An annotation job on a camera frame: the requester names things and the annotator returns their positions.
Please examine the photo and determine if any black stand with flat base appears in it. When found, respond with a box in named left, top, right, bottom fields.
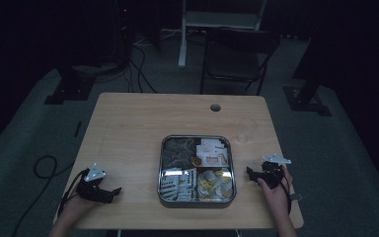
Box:
left=282, top=0, right=333, bottom=118

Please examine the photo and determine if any clear square lid gold knob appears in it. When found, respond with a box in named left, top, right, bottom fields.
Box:
left=159, top=134, right=237, bottom=203

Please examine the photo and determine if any stack of white striped packets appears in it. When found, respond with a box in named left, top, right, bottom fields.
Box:
left=160, top=168, right=198, bottom=201

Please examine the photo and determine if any square four-compartment box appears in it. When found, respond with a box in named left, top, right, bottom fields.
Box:
left=157, top=133, right=238, bottom=209

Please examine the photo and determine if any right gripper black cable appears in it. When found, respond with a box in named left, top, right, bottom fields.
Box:
left=275, top=166, right=293, bottom=215

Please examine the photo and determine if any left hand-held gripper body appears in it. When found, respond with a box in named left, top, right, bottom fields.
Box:
left=76, top=162, right=114, bottom=203

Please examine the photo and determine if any person's left hand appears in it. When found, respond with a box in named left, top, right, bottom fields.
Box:
left=57, top=192, right=98, bottom=228

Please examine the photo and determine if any grey round stand base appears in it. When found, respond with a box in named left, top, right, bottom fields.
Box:
left=71, top=61, right=126, bottom=77

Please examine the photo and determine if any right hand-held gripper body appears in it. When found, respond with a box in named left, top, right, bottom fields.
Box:
left=258, top=154, right=292, bottom=191

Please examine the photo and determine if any bundle of black floor cables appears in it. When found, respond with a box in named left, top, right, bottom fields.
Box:
left=123, top=42, right=159, bottom=95

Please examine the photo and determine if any black stand base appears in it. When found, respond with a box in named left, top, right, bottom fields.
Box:
left=43, top=64, right=97, bottom=106

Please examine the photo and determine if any pile of clear tea bags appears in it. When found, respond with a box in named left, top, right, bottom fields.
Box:
left=162, top=137, right=197, bottom=170

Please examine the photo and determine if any white desk frame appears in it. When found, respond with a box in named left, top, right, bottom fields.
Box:
left=178, top=0, right=267, bottom=69

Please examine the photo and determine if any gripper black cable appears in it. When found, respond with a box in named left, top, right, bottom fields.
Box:
left=275, top=166, right=293, bottom=215
left=57, top=168, right=91, bottom=216

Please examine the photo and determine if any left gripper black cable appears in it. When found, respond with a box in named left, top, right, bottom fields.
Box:
left=57, top=168, right=91, bottom=216

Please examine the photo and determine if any short black tape strip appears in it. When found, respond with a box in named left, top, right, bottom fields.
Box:
left=73, top=120, right=83, bottom=138

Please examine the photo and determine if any stack of white orange packets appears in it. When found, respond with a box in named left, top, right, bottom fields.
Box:
left=195, top=137, right=231, bottom=168

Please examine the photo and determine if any black floor cable loop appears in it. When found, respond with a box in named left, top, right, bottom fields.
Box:
left=11, top=155, right=75, bottom=237

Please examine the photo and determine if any black folding chair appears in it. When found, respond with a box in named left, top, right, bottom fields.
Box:
left=199, top=28, right=281, bottom=97

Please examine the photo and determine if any person's right hand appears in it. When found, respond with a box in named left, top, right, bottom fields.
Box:
left=256, top=164, right=294, bottom=219

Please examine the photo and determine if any clear plastic cup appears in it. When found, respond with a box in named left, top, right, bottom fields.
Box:
left=236, top=117, right=259, bottom=144

